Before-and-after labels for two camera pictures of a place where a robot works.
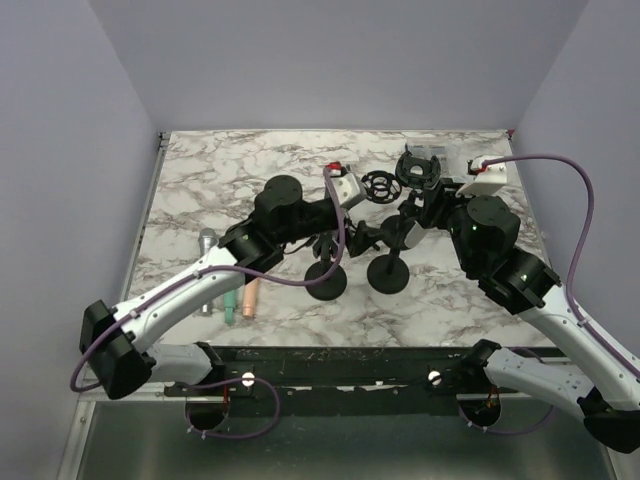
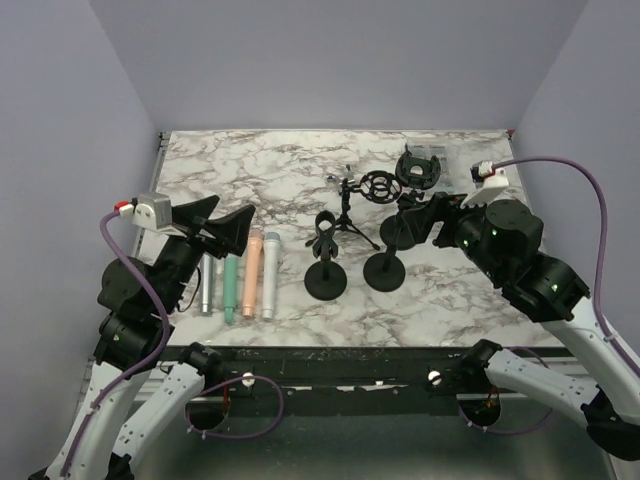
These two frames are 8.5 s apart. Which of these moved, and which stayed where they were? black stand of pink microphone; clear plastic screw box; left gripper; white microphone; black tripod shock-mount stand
Moved: left gripper; white microphone
Stayed: black tripod shock-mount stand; black stand of pink microphone; clear plastic screw box
